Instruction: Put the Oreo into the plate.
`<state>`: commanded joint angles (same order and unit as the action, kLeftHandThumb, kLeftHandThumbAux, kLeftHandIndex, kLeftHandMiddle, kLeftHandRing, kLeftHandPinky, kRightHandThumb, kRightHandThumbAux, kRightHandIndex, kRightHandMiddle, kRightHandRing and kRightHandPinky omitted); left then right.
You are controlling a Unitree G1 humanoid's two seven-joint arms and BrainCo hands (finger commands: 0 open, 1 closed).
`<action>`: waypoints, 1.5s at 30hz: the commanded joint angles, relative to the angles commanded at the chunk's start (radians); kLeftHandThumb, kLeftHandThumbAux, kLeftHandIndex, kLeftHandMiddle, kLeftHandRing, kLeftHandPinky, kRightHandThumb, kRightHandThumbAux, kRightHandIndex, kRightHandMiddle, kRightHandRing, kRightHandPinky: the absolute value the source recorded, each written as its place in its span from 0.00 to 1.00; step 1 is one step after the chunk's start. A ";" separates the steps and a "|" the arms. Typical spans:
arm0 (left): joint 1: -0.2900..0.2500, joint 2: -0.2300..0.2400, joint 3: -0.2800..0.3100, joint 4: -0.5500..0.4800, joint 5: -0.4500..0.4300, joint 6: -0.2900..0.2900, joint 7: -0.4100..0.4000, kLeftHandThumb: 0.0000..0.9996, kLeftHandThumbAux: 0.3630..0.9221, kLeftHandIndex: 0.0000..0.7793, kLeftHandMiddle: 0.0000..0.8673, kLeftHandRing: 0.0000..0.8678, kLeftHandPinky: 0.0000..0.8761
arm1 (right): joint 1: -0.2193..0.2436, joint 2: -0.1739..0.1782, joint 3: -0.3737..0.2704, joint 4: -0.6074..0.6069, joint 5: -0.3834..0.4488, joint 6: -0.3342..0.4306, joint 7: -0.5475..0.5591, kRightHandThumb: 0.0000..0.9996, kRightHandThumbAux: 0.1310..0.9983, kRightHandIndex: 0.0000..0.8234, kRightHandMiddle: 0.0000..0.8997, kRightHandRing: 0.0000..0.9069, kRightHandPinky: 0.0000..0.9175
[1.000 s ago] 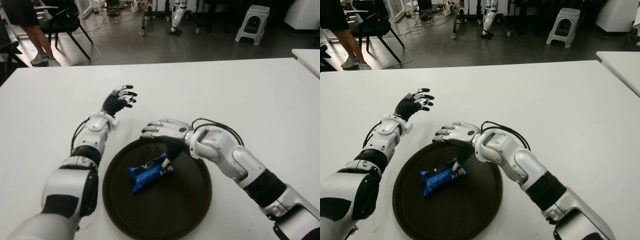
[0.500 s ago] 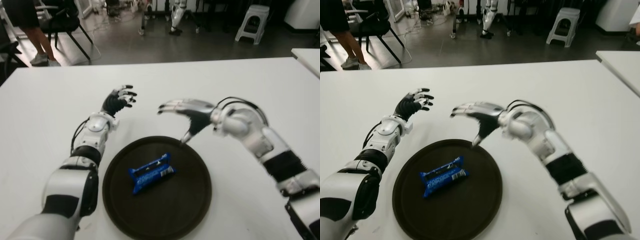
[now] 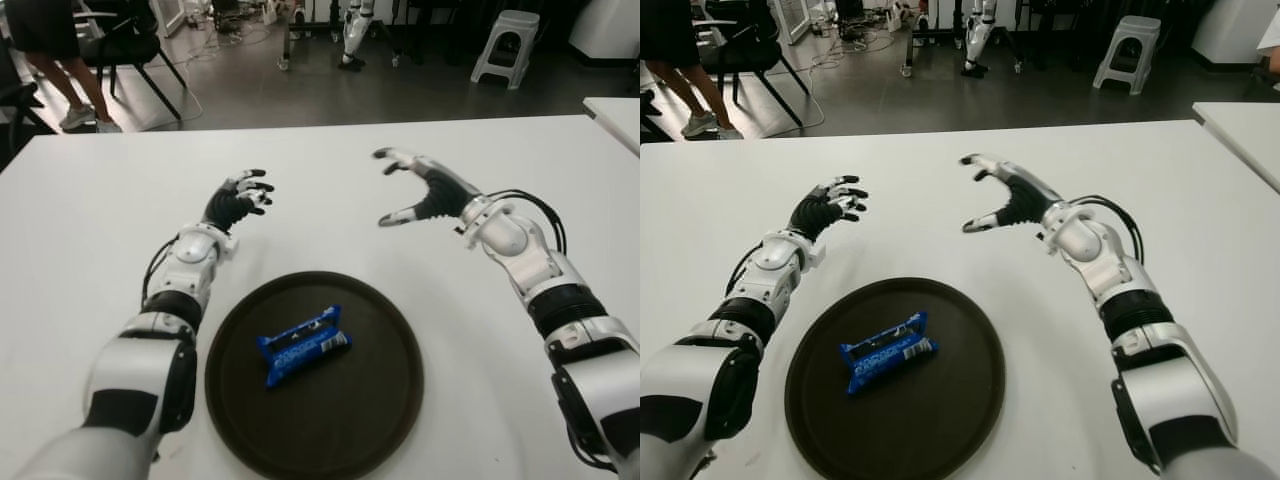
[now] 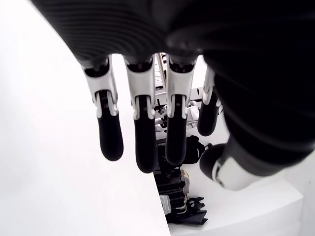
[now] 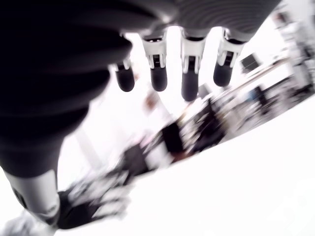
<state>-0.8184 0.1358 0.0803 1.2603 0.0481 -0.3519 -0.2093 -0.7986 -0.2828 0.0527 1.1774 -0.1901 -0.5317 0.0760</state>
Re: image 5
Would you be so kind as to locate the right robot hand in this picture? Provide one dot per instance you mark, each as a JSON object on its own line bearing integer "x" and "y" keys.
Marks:
{"x": 61, "y": 73}

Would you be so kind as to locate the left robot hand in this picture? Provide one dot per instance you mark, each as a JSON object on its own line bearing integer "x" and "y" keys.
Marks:
{"x": 81, "y": 209}

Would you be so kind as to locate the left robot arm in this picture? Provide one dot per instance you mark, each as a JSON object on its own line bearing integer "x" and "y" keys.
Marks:
{"x": 27, "y": 225}

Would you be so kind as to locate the dark square monitor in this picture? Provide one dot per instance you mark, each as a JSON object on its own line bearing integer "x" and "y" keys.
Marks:
{"x": 249, "y": 61}

